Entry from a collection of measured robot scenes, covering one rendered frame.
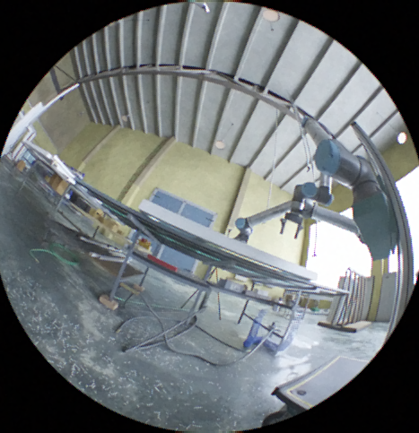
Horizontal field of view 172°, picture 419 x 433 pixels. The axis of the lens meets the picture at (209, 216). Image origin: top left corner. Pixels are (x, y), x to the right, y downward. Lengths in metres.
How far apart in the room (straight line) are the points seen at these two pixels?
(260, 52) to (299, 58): 1.68
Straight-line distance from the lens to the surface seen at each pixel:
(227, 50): 8.00
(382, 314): 7.31
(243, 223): 1.07
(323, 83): 8.07
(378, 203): 0.60
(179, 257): 7.31
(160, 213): 0.85
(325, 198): 0.94
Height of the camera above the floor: 0.69
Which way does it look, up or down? 22 degrees up
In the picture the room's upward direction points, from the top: 23 degrees clockwise
